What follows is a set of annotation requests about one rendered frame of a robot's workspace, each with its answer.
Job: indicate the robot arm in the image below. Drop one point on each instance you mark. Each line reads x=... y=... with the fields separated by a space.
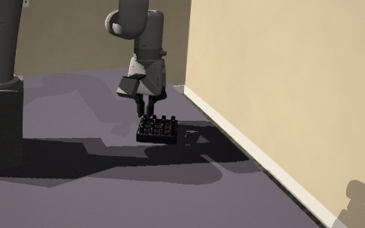
x=133 y=18

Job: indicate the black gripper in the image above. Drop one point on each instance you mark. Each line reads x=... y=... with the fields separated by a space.
x=154 y=84

